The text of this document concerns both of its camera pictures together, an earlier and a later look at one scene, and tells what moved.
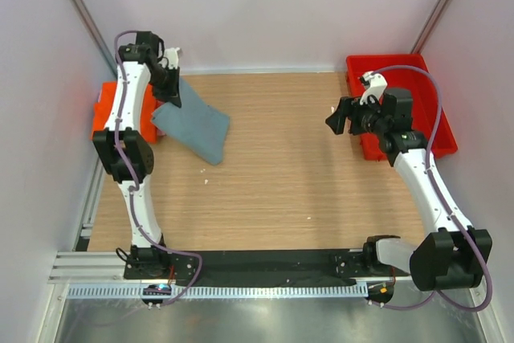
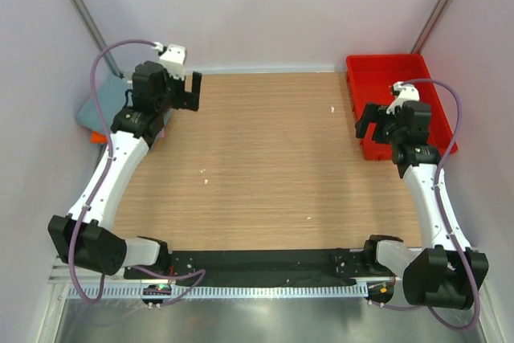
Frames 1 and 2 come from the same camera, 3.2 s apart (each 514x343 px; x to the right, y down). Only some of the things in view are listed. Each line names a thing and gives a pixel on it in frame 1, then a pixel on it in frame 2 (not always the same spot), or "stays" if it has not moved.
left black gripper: (173, 91) -> (187, 100)
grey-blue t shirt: (195, 125) -> (112, 95)
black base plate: (250, 268) stays
